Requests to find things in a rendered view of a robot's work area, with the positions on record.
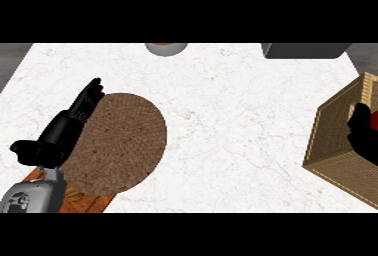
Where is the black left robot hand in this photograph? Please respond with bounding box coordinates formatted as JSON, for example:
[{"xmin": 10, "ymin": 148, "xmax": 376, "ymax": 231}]
[{"xmin": 8, "ymin": 77, "xmax": 106, "ymax": 169}]

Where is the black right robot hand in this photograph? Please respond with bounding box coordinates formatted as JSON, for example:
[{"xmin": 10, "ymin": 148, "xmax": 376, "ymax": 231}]
[{"xmin": 345, "ymin": 102, "xmax": 378, "ymax": 162}]

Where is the tan wicker basket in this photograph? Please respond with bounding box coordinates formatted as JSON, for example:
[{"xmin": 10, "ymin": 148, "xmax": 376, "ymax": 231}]
[{"xmin": 301, "ymin": 71, "xmax": 378, "ymax": 210}]

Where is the round brown woven placemat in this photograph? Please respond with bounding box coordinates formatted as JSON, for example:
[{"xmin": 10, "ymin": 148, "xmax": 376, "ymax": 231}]
[{"xmin": 60, "ymin": 92, "xmax": 168, "ymax": 197}]

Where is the orange wooden cutting board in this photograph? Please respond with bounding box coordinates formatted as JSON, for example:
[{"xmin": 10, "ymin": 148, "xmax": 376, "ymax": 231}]
[{"xmin": 20, "ymin": 166, "xmax": 118, "ymax": 214}]

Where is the dark grey appliance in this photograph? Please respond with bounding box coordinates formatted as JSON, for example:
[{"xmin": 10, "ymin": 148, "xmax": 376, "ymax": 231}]
[{"xmin": 259, "ymin": 42, "xmax": 354, "ymax": 60}]

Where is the grey round bowl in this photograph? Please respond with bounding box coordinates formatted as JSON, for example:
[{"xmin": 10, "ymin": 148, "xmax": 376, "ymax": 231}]
[{"xmin": 143, "ymin": 42, "xmax": 189, "ymax": 58}]

